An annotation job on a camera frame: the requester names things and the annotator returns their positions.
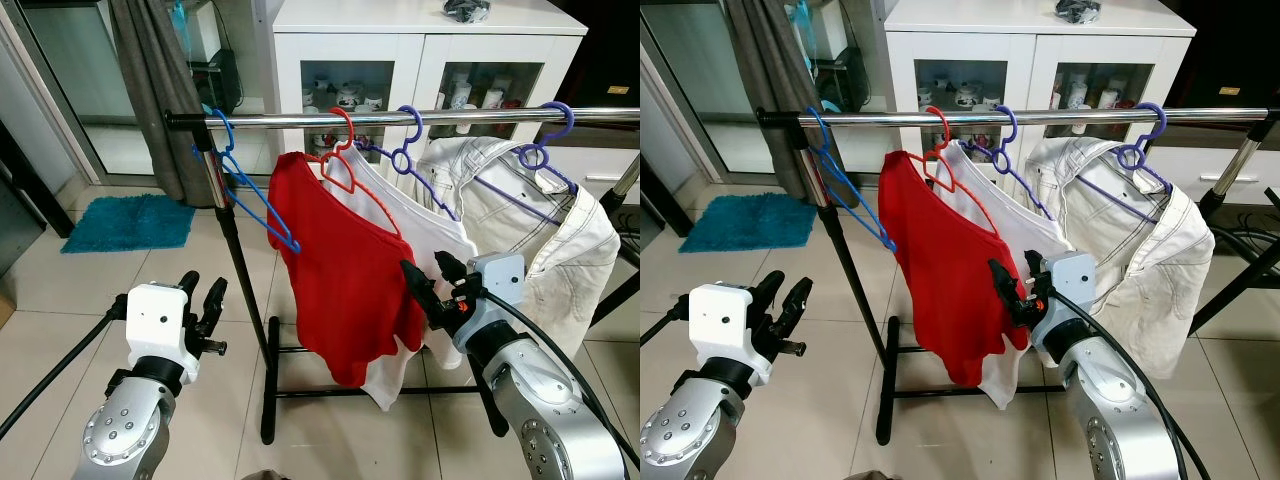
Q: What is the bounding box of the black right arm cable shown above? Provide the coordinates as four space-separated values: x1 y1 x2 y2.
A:
1050 290 1191 480
478 290 641 471

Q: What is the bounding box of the red plastic hanger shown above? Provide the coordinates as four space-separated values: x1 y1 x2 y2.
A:
305 106 403 239
920 105 1001 239

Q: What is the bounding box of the blue plastic hanger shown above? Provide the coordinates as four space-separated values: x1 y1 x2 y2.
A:
805 105 898 253
192 107 303 256

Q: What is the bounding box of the red t-shirt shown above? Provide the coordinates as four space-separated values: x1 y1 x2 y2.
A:
267 152 431 391
878 150 1031 389

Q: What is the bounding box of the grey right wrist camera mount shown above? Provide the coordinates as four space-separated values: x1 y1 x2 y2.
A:
455 252 528 351
1035 252 1098 341

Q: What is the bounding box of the teal shaggy floor mat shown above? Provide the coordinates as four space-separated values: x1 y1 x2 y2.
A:
678 192 816 254
60 194 197 254

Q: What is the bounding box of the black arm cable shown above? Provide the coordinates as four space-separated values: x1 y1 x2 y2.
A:
0 295 131 441
478 290 641 471
640 305 696 347
1050 290 1191 480

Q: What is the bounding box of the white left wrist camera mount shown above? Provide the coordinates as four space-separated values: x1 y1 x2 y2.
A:
690 284 773 388
127 283 204 383

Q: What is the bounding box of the glass sliding door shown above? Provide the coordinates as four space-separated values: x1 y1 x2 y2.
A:
0 0 129 186
640 0 746 186

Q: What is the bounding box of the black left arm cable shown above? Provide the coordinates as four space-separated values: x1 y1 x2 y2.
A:
640 305 696 347
0 295 131 441

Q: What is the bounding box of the white t-shirt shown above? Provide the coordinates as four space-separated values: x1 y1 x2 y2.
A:
950 140 1071 411
340 143 481 413

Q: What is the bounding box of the chrome and black clothes rack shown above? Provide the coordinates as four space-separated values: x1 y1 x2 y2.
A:
165 107 641 446
757 105 1280 446

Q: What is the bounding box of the white glass-door cabinet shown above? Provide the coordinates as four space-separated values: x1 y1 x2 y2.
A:
272 0 591 201
883 0 1196 201

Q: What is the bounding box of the black metal stand leg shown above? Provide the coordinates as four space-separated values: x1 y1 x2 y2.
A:
1190 255 1280 334
590 268 641 327

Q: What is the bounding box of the cream denim jacket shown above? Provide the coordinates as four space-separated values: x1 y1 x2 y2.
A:
413 135 623 363
1022 135 1216 381

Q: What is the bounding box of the purple plastic hanger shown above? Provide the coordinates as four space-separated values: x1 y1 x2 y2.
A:
1075 101 1176 226
965 104 1051 221
473 100 583 227
355 104 461 223

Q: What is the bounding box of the grey curtain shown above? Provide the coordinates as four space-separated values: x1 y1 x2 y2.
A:
725 0 831 206
108 0 219 208

